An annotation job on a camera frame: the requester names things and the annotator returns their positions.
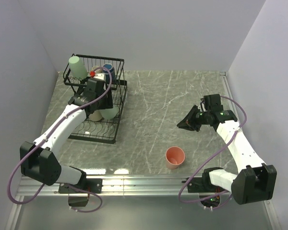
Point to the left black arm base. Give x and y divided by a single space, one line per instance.
93 185

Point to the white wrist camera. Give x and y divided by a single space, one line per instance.
99 76
202 104

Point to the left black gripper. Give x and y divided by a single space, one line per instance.
108 102

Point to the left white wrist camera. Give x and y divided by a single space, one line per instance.
99 76

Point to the black wire dish rack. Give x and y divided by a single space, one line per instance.
104 131

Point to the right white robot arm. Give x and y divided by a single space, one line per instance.
255 180

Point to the beige plastic cup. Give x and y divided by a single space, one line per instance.
96 116

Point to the olive ceramic mug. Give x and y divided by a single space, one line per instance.
96 69

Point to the aluminium mounting rail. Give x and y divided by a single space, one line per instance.
120 185

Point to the dark blue glazed mug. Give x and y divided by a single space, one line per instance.
109 72

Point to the pink plastic cup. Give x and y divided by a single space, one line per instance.
175 156

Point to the small green plastic cup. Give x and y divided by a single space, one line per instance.
77 68

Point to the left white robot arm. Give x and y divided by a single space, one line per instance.
39 158

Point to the large green plastic cup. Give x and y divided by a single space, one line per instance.
109 113

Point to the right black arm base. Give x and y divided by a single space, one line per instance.
196 185

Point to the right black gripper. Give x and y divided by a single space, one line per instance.
189 120

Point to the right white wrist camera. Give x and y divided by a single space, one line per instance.
202 104

